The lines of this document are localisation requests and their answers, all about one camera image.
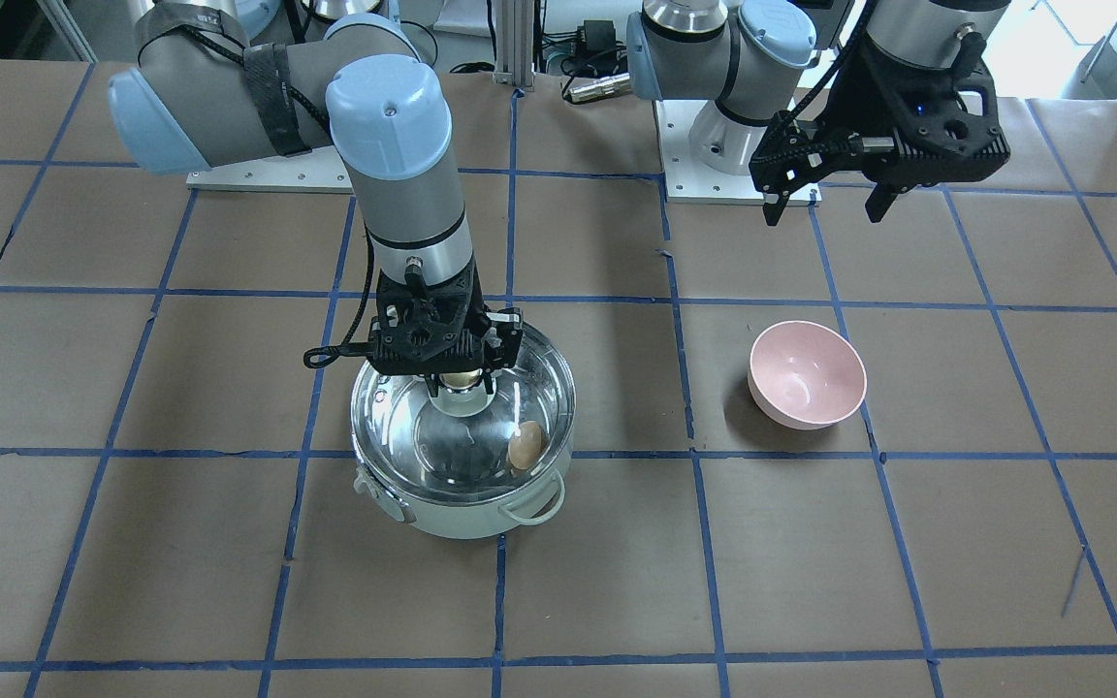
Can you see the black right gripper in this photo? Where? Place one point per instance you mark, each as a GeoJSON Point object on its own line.
{"type": "Point", "coordinates": [505, 331]}

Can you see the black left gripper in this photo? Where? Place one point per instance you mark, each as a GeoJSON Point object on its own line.
{"type": "Point", "coordinates": [861, 101]}

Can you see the glass pot lid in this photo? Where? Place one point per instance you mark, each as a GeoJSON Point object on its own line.
{"type": "Point", "coordinates": [453, 449]}

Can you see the beige egg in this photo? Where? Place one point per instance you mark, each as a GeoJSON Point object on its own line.
{"type": "Point", "coordinates": [526, 446]}

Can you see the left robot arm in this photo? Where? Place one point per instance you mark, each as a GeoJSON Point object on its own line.
{"type": "Point", "coordinates": [749, 58]}

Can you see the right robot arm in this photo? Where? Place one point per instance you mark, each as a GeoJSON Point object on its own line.
{"type": "Point", "coordinates": [201, 96]}

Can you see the steel pot with green body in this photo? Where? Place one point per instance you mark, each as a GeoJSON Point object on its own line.
{"type": "Point", "coordinates": [536, 505]}

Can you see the pink bowl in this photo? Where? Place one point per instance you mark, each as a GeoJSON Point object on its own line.
{"type": "Point", "coordinates": [805, 376]}

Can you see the black power adapter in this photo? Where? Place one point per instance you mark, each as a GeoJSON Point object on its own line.
{"type": "Point", "coordinates": [596, 35]}

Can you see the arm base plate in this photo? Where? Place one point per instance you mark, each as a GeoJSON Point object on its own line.
{"type": "Point", "coordinates": [321, 171]}
{"type": "Point", "coordinates": [706, 154]}

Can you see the aluminium frame post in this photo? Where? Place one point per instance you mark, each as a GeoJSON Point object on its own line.
{"type": "Point", "coordinates": [514, 34]}

